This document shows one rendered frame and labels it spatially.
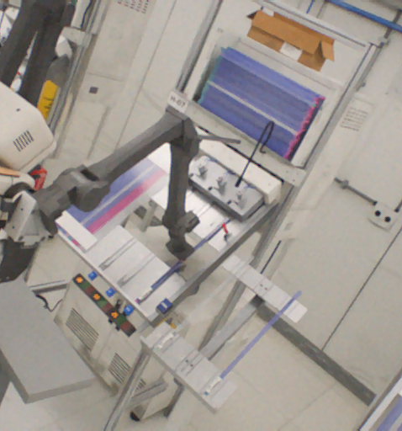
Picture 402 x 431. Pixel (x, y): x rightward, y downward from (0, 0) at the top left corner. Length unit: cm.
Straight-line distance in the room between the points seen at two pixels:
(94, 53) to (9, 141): 184
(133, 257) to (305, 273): 189
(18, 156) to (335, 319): 278
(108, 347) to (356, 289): 176
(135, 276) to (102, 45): 152
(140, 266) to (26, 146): 88
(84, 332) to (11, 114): 156
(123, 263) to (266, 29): 128
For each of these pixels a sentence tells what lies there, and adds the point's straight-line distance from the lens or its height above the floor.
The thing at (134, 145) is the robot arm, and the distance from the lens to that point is 146.
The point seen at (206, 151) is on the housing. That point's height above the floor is 124.
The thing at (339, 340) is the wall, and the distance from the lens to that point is 379.
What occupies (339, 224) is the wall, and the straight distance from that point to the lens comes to 366.
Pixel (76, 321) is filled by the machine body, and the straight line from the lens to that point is 275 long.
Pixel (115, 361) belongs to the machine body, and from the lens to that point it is 261.
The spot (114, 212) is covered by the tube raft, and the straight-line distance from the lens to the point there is 226.
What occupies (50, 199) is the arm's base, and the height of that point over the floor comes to 123.
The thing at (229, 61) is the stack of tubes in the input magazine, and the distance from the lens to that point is 232.
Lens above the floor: 178
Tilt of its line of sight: 20 degrees down
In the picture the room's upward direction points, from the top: 26 degrees clockwise
